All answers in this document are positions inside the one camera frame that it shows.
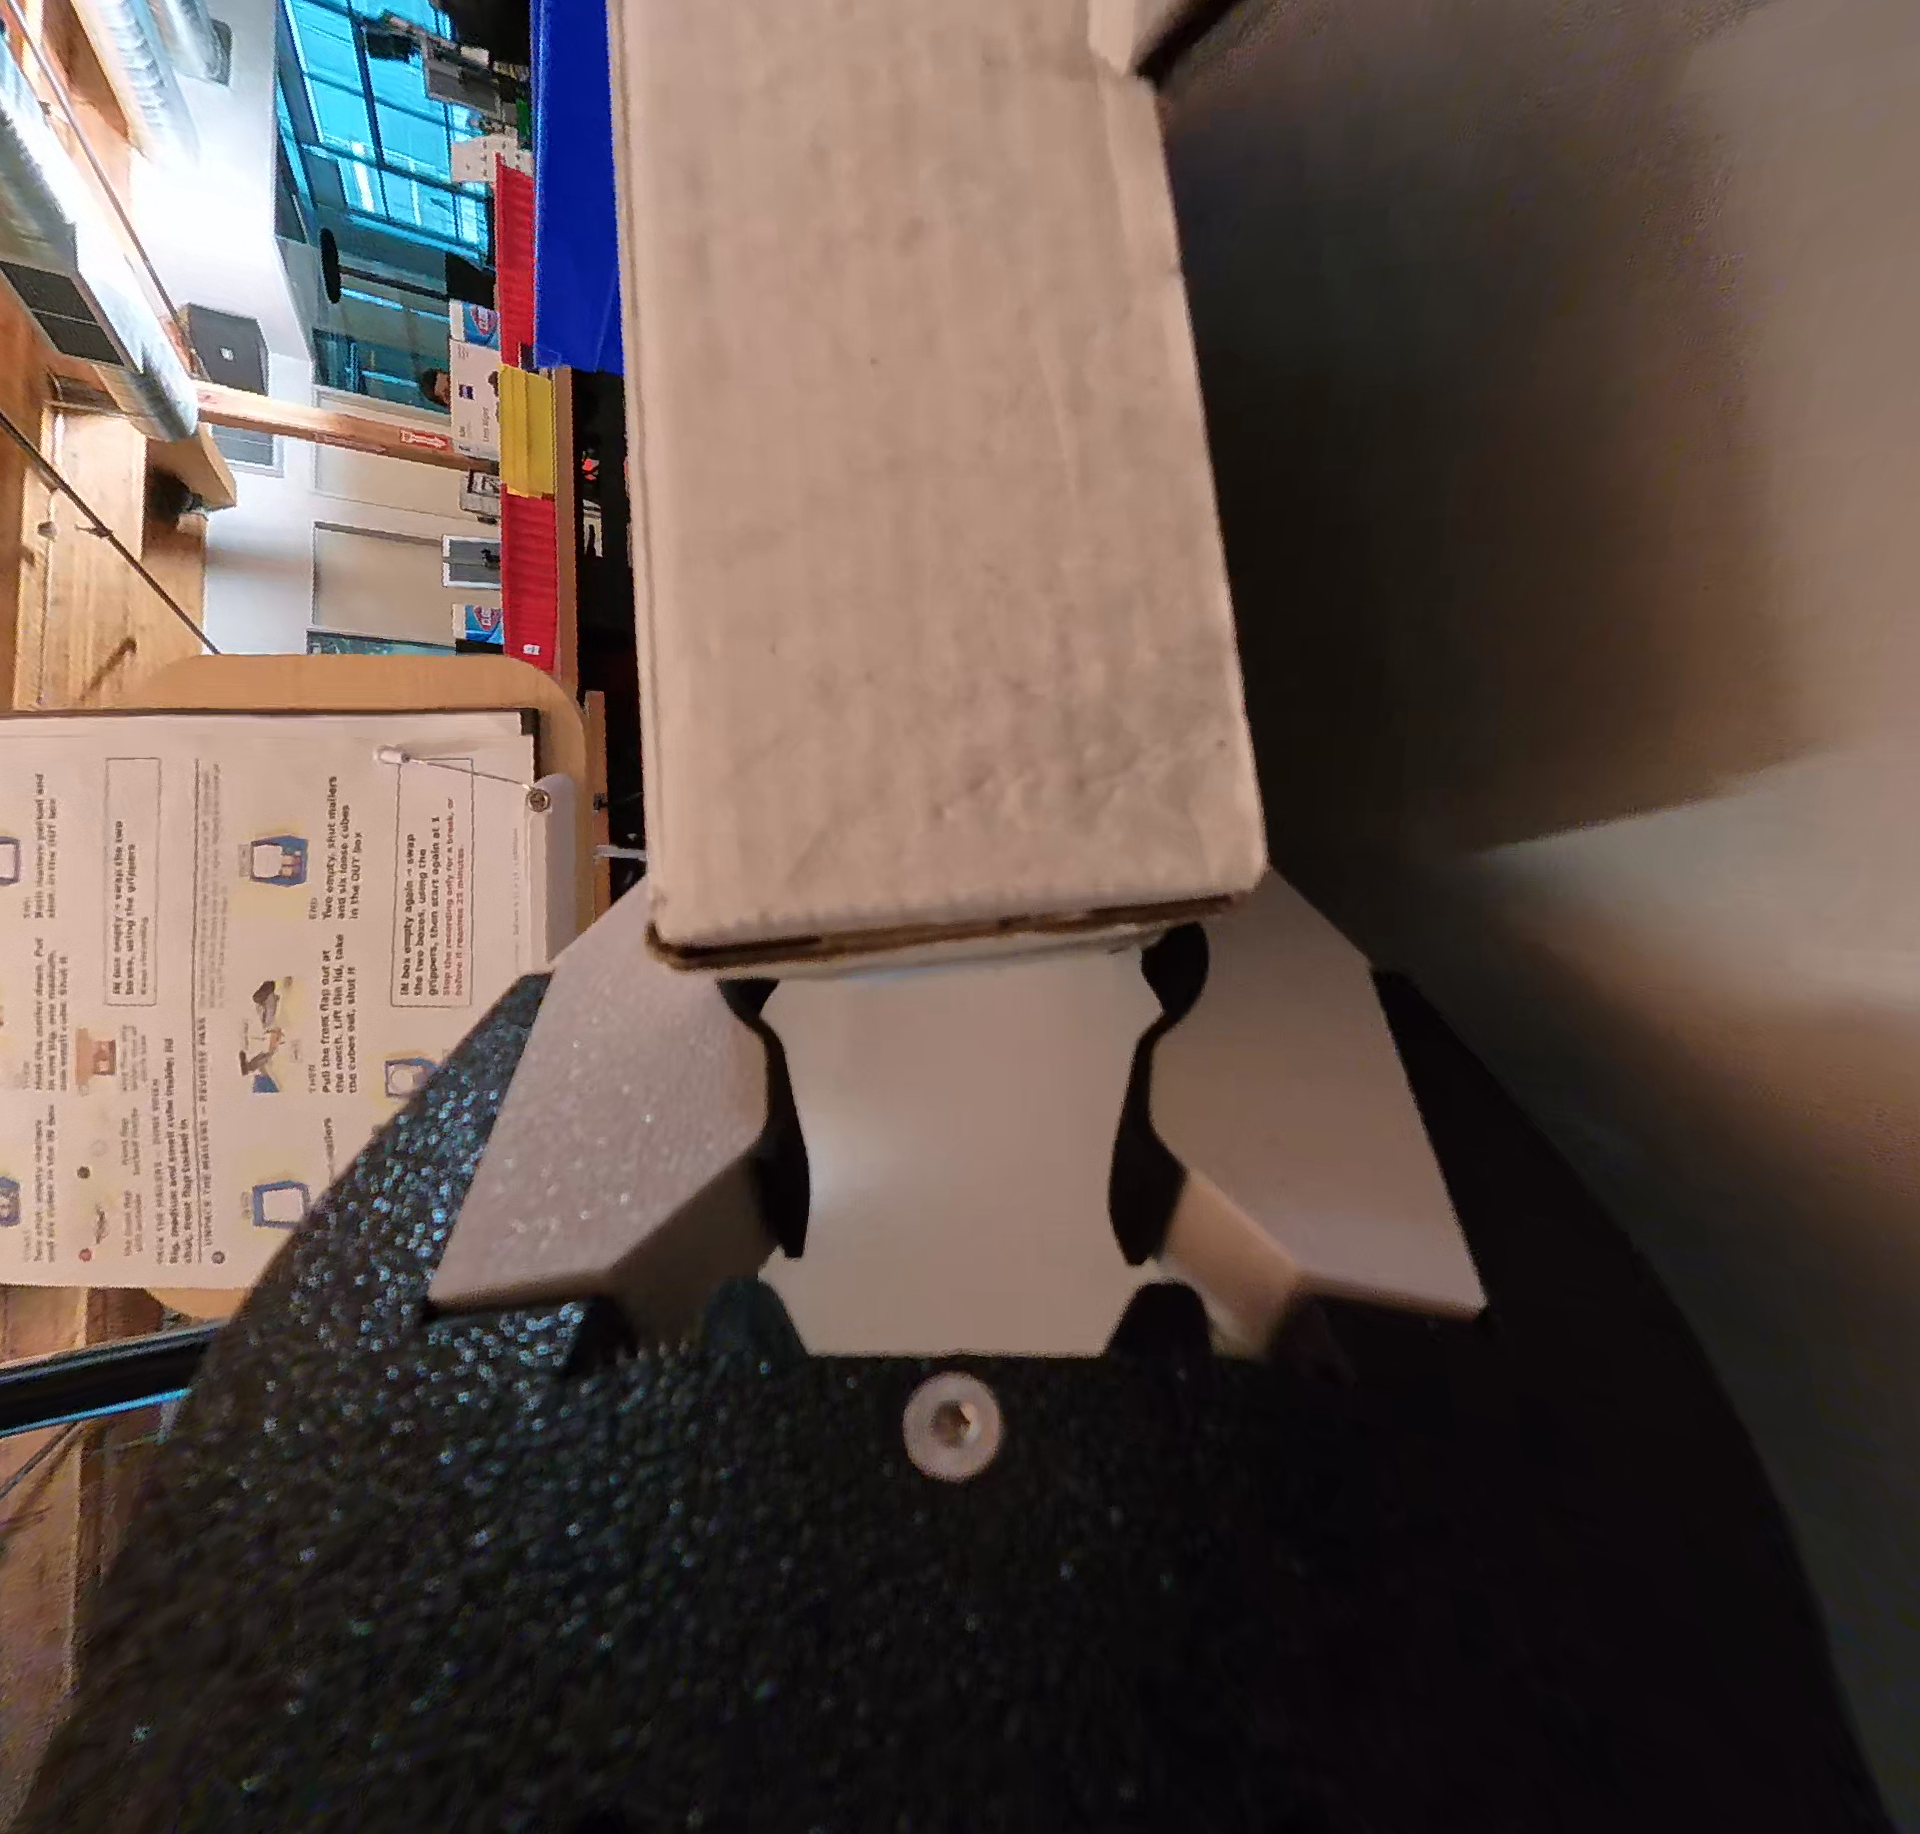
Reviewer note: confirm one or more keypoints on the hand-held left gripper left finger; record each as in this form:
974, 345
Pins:
615, 1116

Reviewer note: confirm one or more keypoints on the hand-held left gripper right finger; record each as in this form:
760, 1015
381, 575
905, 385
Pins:
1306, 1116

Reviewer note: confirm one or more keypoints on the white cardboard mailer box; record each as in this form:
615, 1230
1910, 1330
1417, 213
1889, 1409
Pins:
901, 441

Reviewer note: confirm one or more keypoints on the blue plastic bin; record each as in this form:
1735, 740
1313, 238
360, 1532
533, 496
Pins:
578, 140

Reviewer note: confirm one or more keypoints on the printed instruction sheet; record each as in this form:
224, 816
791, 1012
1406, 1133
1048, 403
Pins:
226, 966

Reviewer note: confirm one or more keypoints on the red plastic bin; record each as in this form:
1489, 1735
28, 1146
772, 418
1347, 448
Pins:
541, 581
516, 260

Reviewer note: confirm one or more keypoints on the black metal rod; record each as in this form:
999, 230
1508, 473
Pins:
91, 1377

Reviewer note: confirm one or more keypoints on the yellow plastic bin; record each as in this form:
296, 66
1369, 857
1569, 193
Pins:
529, 427

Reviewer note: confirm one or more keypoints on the black speaker box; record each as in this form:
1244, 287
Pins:
226, 351

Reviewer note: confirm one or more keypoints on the large glass window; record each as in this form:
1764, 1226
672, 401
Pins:
375, 186

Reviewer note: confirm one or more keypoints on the metal air duct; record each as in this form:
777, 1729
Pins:
91, 290

